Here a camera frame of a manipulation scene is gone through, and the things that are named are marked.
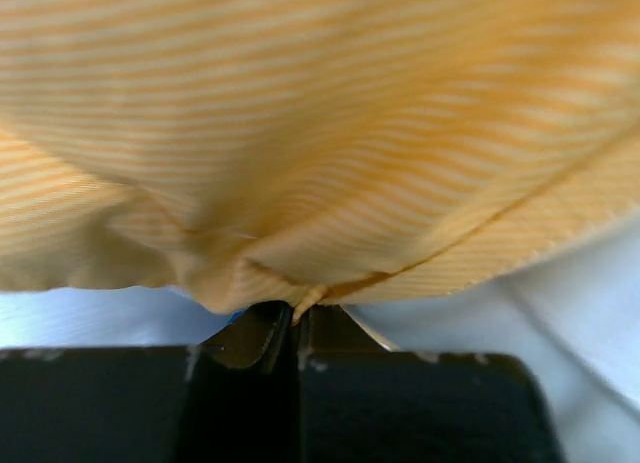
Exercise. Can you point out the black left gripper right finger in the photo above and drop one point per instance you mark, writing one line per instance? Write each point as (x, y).
(360, 402)

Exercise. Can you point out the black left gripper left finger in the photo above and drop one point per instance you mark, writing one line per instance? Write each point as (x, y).
(222, 400)

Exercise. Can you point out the white pillow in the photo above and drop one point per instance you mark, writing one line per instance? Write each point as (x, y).
(572, 318)

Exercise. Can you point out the yellow printed pillowcase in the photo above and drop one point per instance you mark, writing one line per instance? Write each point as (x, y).
(310, 151)

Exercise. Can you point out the blue pillowcase inner flap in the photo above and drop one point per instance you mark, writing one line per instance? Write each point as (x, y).
(234, 317)

